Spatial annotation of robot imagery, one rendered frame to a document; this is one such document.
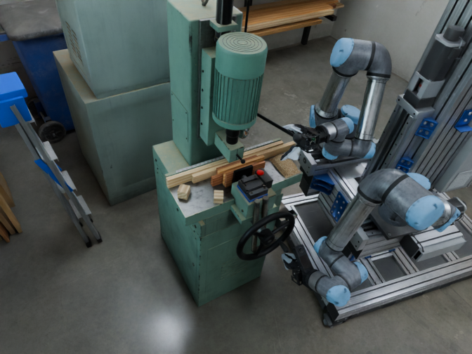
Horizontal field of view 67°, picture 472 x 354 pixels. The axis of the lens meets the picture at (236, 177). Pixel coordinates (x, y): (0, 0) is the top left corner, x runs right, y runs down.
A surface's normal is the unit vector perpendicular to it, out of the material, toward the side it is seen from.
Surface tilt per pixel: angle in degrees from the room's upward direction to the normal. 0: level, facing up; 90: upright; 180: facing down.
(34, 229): 0
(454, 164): 90
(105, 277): 0
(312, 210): 0
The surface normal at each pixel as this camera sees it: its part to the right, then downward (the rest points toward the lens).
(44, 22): 0.16, -0.60
